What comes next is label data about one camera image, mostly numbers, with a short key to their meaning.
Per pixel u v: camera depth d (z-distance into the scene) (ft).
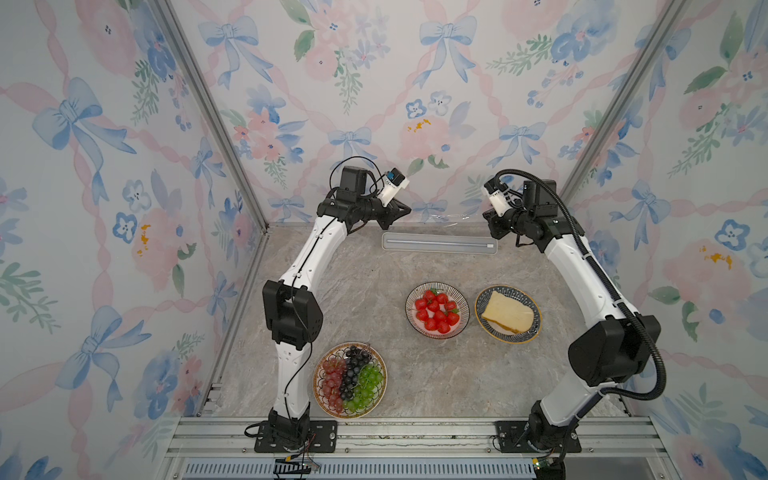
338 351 2.81
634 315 1.49
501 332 2.96
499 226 2.44
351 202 2.22
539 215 2.05
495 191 2.31
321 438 2.42
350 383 2.57
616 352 1.49
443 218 3.97
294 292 1.72
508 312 3.04
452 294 3.20
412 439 2.45
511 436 2.44
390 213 2.43
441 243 2.96
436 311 3.10
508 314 3.04
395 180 2.35
